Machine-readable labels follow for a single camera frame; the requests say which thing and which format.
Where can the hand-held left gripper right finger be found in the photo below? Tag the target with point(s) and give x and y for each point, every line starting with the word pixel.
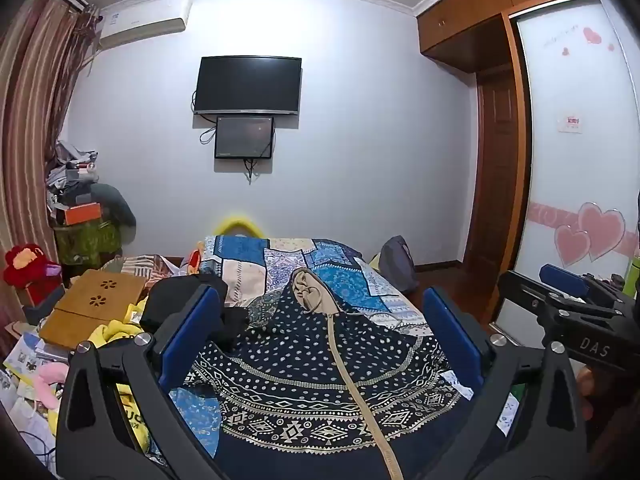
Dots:
pixel 452 335

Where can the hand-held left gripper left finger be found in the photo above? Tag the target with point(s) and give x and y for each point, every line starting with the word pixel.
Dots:
pixel 200 330

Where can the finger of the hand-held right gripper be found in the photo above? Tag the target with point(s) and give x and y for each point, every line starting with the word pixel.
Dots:
pixel 562 277
pixel 520 292

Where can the navy patterned dress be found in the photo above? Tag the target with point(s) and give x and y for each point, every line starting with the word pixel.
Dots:
pixel 310 385

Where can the pile of clothes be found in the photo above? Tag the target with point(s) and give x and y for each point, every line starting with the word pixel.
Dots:
pixel 70 172

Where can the person's right hand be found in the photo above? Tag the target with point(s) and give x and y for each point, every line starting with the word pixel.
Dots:
pixel 584 395

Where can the black garment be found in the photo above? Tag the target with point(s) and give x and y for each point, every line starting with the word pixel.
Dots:
pixel 185 305

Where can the green bottle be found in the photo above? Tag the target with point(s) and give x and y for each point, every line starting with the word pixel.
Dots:
pixel 634 275

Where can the yellow printed garment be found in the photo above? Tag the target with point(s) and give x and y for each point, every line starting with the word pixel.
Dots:
pixel 117 340

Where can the grey backpack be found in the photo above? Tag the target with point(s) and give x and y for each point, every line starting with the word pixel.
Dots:
pixel 397 262

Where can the wooden lap desk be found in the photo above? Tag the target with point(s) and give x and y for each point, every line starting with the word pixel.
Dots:
pixel 90 305

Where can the beige fabric belt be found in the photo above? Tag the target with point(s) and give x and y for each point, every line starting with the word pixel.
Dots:
pixel 320 310

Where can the white heart-sticker sliding door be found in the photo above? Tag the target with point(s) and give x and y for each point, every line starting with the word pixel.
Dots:
pixel 575 150

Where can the blue patchwork bed sheet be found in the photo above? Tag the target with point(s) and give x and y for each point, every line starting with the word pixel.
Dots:
pixel 325 265

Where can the green patterned cloth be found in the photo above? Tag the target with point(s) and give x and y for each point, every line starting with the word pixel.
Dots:
pixel 87 242

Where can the dark grey bag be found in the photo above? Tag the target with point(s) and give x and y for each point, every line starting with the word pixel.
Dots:
pixel 115 205

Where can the pink plush toy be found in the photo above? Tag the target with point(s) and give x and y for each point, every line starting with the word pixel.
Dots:
pixel 45 382

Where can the orange box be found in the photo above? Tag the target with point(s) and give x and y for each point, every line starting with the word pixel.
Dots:
pixel 80 213

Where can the pile of papers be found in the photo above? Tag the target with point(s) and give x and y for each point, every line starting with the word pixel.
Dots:
pixel 27 375

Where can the red plush toy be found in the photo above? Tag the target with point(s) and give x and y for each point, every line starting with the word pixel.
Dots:
pixel 27 265

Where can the brown wooden wardrobe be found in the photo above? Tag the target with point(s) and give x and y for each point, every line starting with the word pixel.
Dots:
pixel 480 110

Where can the small black monitor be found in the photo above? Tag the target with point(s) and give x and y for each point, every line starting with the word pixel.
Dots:
pixel 245 137

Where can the striped brown curtain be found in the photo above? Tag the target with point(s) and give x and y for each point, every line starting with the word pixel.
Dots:
pixel 40 110

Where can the white air conditioner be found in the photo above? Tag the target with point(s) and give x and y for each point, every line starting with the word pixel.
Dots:
pixel 145 22

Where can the wall-mounted black television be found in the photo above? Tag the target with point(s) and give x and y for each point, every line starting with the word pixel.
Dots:
pixel 247 85

